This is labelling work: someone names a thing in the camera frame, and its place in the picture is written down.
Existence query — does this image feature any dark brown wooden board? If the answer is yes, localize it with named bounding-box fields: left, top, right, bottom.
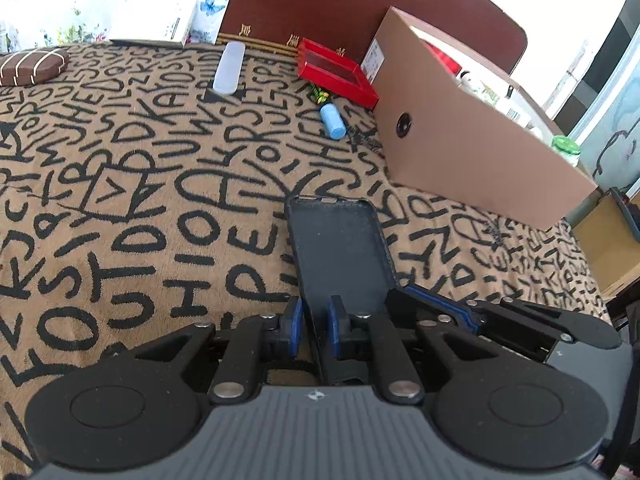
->
left=218, top=0, right=527, bottom=73

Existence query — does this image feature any red shallow box lid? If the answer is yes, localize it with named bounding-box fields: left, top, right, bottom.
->
left=297, top=38, right=378, bottom=110

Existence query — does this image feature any red tape roll back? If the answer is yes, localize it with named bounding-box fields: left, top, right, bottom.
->
left=426, top=42, right=462, bottom=77

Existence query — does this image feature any white tissue pack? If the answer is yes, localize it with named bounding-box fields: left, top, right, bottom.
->
left=172, top=2, right=220, bottom=46

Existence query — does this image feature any green tape dispenser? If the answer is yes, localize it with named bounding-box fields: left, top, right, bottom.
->
left=551, top=136, right=582, bottom=167

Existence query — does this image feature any brown cardboard box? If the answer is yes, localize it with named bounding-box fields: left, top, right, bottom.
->
left=364, top=8, right=596, bottom=230

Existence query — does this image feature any brown striped pouch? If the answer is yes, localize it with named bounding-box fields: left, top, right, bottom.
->
left=0, top=48, right=68, bottom=87

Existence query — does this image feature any black phone case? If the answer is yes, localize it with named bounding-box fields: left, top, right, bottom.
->
left=285, top=195, right=397, bottom=386

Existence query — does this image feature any translucent white plastic case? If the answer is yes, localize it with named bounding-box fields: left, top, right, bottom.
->
left=212, top=41, right=245, bottom=96

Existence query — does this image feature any blue capped marker pen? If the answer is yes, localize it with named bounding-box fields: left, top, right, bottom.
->
left=310, top=82, right=346, bottom=141

